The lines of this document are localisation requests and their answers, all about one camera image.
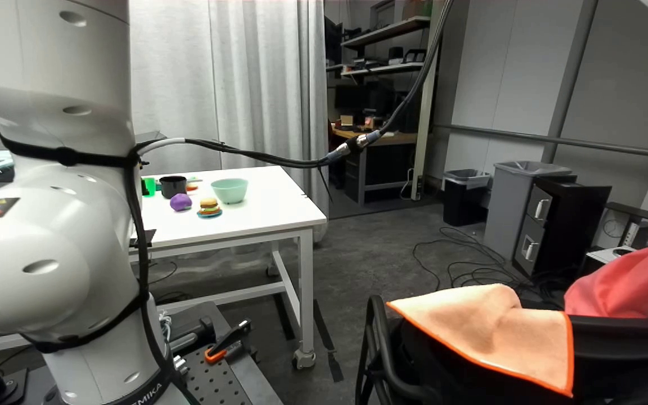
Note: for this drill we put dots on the metal shelf rack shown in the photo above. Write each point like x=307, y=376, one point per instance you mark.
x=384, y=75

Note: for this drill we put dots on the wooden workbench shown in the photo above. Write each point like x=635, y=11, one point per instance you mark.
x=381, y=171

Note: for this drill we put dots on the green toy block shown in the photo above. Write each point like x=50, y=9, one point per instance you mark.
x=150, y=188

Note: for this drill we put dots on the white table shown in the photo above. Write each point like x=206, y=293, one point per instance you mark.
x=242, y=225

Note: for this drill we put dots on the black mesh chair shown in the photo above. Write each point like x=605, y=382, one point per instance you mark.
x=400, y=364

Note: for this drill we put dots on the toy burger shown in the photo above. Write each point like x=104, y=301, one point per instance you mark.
x=210, y=207

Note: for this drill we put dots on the purple toy ball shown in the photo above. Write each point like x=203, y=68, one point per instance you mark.
x=182, y=202

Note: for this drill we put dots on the grey trash bin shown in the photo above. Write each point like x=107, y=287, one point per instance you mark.
x=508, y=202

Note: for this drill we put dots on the black filing cabinet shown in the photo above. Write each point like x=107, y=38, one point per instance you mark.
x=559, y=225

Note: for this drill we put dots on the black cup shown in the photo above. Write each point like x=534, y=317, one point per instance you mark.
x=169, y=185

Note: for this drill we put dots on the white curtain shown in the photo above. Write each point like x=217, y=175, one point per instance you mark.
x=229, y=76

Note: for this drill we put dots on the low black white cabinet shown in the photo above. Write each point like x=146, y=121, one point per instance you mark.
x=599, y=256

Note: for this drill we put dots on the orange cloth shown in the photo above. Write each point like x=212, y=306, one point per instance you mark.
x=489, y=326

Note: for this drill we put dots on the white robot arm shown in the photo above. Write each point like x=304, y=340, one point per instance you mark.
x=66, y=102

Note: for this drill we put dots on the orange handled clamp lower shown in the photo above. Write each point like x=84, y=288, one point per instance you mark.
x=212, y=346

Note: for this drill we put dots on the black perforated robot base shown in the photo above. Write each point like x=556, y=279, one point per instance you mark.
x=231, y=380

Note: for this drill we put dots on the teal bowl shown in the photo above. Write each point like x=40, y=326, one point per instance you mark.
x=231, y=190

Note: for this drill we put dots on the pink cloth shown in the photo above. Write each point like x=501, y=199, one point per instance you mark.
x=619, y=288

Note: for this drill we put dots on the black small trash bin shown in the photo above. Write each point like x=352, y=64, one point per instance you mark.
x=465, y=197

